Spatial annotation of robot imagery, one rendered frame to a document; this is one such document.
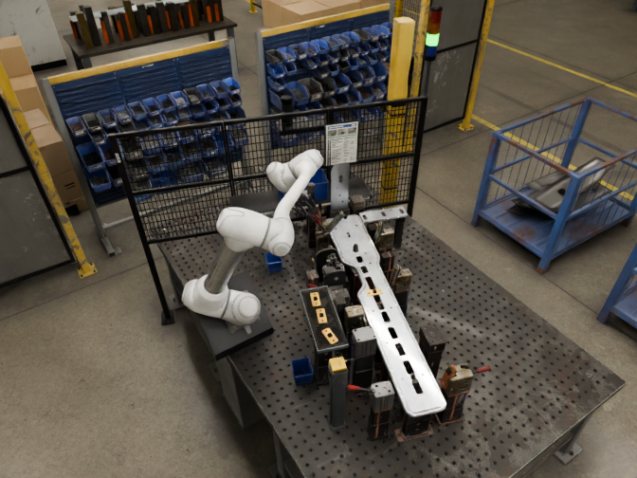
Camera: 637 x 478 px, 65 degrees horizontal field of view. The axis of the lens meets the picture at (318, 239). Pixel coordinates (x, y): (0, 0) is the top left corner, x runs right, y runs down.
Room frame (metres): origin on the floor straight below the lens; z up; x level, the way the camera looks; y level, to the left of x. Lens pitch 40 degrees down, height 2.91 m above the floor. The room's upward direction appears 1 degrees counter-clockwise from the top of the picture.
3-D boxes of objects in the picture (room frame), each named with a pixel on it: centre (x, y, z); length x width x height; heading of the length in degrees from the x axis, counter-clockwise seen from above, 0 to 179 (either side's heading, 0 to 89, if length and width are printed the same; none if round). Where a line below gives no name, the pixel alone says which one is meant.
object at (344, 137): (2.83, -0.15, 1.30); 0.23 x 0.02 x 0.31; 103
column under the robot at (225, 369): (1.82, 0.44, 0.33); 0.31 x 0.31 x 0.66; 33
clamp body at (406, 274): (1.91, -0.44, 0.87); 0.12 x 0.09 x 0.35; 103
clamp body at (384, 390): (1.20, -0.26, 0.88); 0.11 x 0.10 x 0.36; 103
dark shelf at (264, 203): (2.65, 0.11, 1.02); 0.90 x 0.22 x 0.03; 103
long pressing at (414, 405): (1.80, -0.30, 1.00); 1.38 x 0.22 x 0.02; 13
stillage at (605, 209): (3.58, -2.12, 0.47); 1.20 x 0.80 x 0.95; 121
